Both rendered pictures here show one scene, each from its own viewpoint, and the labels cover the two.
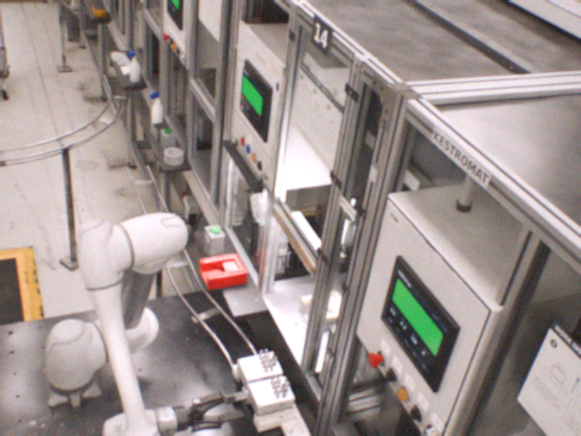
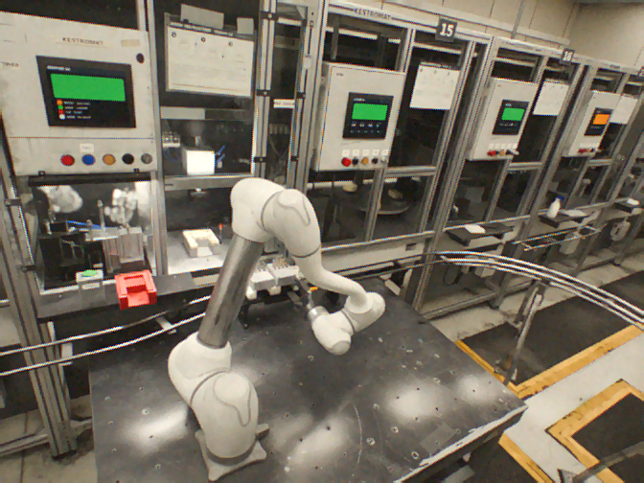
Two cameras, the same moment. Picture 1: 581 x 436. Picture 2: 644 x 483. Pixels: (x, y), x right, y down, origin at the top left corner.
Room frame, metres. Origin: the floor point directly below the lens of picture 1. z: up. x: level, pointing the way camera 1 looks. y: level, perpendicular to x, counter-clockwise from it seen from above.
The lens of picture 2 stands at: (1.52, 1.51, 1.85)
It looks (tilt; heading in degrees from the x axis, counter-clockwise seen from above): 26 degrees down; 263
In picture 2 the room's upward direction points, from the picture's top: 8 degrees clockwise
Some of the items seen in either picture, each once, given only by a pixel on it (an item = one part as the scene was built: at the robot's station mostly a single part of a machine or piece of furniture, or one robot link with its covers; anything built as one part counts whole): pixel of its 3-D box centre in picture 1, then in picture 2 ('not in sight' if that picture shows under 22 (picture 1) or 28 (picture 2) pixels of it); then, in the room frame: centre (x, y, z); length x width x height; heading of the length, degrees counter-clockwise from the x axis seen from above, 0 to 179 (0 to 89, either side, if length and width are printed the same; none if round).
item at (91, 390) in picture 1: (72, 382); (236, 438); (1.60, 0.68, 0.71); 0.22 x 0.18 x 0.06; 27
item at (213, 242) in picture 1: (215, 241); (91, 287); (2.18, 0.28, 0.97); 0.08 x 0.08 x 0.12; 27
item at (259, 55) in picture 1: (284, 103); (80, 98); (2.23, 0.08, 1.60); 0.42 x 0.29 x 0.46; 27
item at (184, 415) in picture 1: (188, 416); (310, 308); (1.37, 0.23, 0.90); 0.09 x 0.07 x 0.08; 116
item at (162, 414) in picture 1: (165, 421); (318, 318); (1.34, 0.29, 0.90); 0.09 x 0.06 x 0.09; 26
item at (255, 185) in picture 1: (243, 163); (93, 176); (2.17, 0.20, 1.37); 0.36 x 0.04 x 0.04; 27
